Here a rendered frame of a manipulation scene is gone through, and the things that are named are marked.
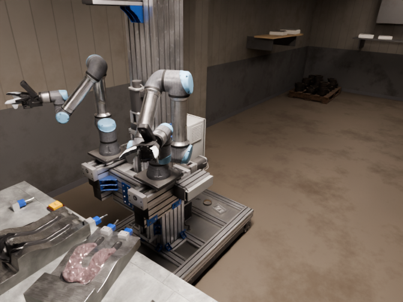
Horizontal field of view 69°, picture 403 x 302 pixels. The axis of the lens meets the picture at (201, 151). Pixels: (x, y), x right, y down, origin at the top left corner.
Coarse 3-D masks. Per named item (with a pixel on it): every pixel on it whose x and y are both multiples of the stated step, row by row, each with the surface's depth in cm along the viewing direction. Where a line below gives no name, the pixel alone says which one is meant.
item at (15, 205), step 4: (16, 200) 185; (20, 200) 188; (24, 200) 188; (28, 200) 190; (12, 204) 181; (16, 204) 183; (20, 204) 185; (24, 204) 187; (12, 208) 184; (16, 208) 184
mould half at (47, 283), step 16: (112, 240) 155; (128, 240) 156; (64, 256) 140; (112, 256) 140; (128, 256) 148; (112, 272) 135; (32, 288) 122; (48, 288) 122; (64, 288) 122; (80, 288) 122; (96, 288) 127
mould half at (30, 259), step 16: (64, 208) 174; (32, 224) 161; (64, 224) 161; (80, 224) 161; (16, 240) 143; (32, 240) 147; (64, 240) 151; (80, 240) 160; (16, 256) 134; (32, 256) 139; (48, 256) 146; (0, 272) 135; (16, 272) 135; (32, 272) 141; (0, 288) 130
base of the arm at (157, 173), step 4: (152, 164) 174; (168, 164) 181; (148, 168) 177; (152, 168) 175; (156, 168) 174; (160, 168) 175; (164, 168) 176; (168, 168) 179; (148, 172) 177; (152, 172) 175; (156, 172) 175; (160, 172) 175; (164, 172) 176; (168, 172) 178; (148, 176) 177; (152, 176) 175; (156, 176) 175; (160, 176) 175; (164, 176) 176; (168, 176) 179
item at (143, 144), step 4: (156, 136) 128; (148, 140) 124; (152, 140) 124; (156, 140) 128; (160, 140) 129; (140, 144) 121; (144, 144) 121; (148, 144) 120; (152, 144) 120; (160, 144) 130; (140, 148) 120; (144, 148) 120; (148, 148) 119; (160, 148) 132; (140, 152) 122; (144, 152) 122; (148, 152) 121; (160, 152) 132; (140, 156) 122; (144, 156) 123; (148, 156) 122; (152, 156) 121; (140, 160) 123; (144, 160) 123; (148, 160) 123; (152, 160) 123; (156, 160) 122
